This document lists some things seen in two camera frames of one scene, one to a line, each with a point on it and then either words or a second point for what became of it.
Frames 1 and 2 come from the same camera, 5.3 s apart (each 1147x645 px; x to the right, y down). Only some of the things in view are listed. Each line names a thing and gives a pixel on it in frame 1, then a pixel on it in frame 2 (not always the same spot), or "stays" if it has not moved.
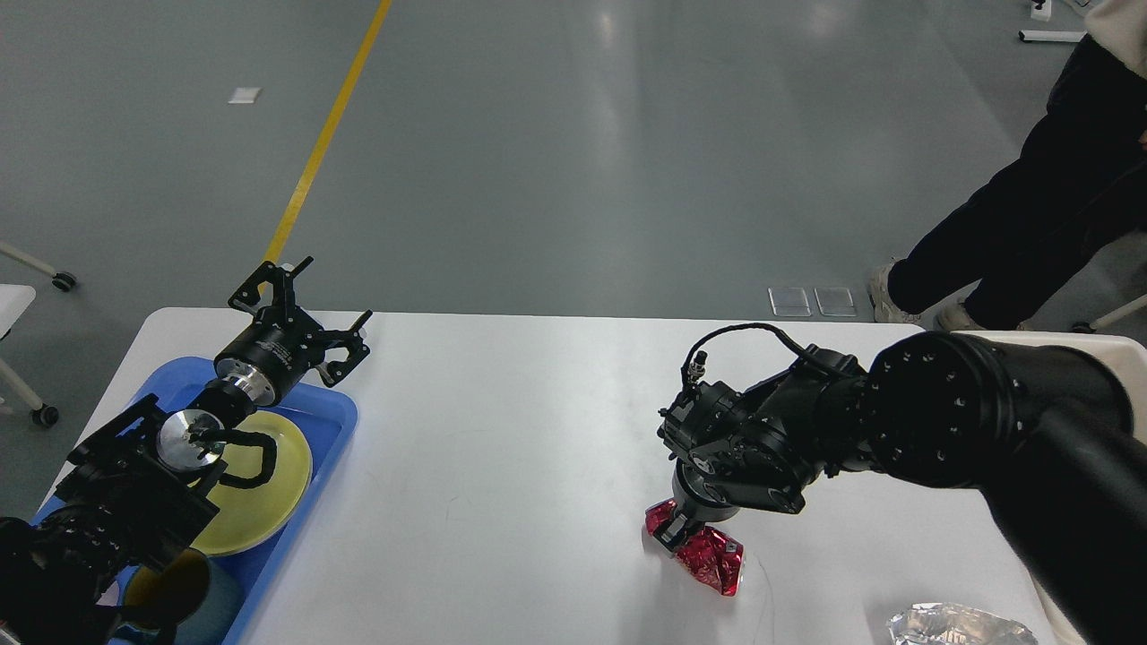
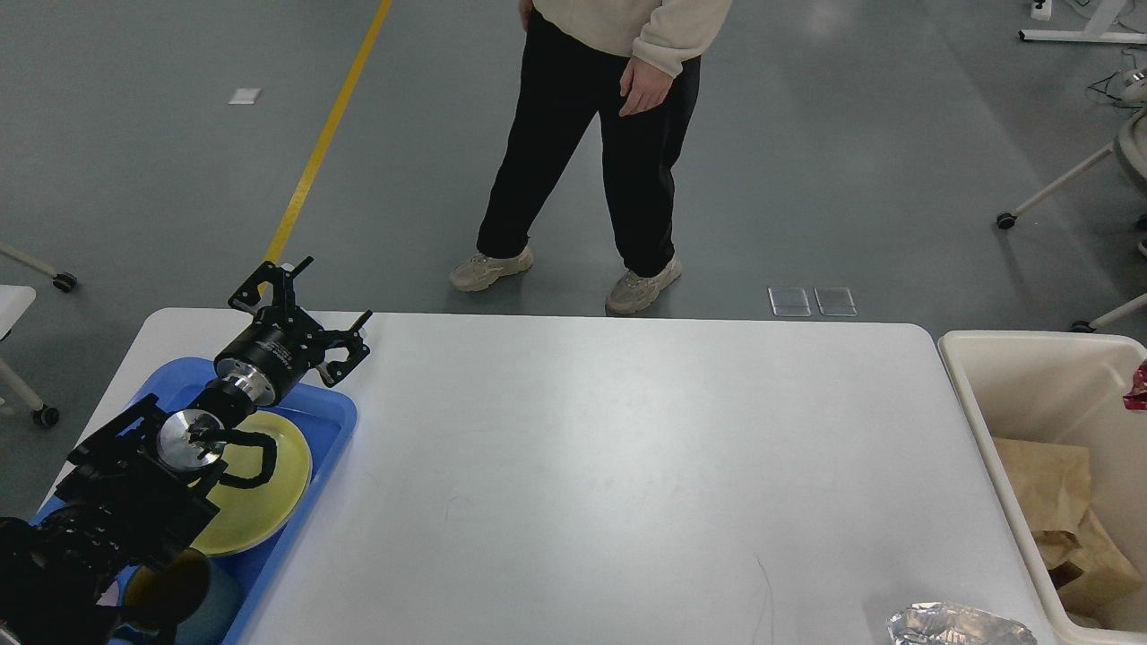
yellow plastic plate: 249,516 stays
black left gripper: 283,341 stays
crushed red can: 711,552 to 1136,399
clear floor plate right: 835,301 stays
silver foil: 945,623 stays
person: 1019,244 to 637,64
